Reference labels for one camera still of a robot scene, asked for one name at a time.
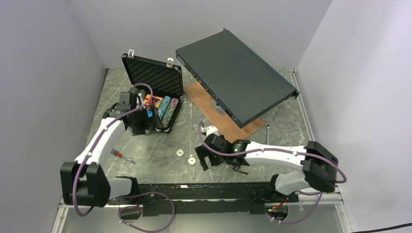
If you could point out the small silver wrench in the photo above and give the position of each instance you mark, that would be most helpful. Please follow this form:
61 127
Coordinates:
267 133

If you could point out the wooden board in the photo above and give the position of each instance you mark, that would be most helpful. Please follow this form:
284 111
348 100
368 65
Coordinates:
218 117

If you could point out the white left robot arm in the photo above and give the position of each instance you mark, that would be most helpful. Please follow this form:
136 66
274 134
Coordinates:
83 181

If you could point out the yellow blue chip row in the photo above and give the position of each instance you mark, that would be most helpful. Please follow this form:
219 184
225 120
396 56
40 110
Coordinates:
142 94

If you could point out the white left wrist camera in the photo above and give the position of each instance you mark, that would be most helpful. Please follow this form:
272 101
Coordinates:
124 101

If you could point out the dark rack server unit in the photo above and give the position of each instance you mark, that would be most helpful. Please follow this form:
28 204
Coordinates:
243 84

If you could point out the blue red screwdriver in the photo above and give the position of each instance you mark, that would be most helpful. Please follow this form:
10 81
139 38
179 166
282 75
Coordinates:
118 154

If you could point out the upper playing card deck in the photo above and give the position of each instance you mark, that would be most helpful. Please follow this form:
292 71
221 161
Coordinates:
148 99

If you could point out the teal poker chip row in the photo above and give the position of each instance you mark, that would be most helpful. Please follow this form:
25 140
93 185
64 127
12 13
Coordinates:
163 107

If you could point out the purple green chip row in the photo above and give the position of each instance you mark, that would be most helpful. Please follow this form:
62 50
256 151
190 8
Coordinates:
169 112

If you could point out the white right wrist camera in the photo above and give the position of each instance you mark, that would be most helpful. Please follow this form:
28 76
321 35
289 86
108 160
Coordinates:
206 131

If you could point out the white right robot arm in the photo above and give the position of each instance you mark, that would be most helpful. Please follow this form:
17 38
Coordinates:
311 166

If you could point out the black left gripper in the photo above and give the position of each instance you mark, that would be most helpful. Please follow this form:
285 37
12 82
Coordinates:
148 124

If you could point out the metal clamp tool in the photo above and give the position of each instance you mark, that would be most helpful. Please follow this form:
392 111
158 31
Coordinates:
240 169

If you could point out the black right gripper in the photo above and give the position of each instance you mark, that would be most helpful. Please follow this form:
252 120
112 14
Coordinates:
203 153

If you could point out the red triangular token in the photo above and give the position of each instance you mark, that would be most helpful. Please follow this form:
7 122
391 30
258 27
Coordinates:
156 101

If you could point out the black poker chip case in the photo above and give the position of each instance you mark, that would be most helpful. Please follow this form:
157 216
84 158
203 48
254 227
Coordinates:
157 78

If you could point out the white poker chip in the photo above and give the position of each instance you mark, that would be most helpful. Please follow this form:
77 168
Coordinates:
180 153
191 161

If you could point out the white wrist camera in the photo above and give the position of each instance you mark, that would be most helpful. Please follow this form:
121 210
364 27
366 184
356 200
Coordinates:
206 131
124 101

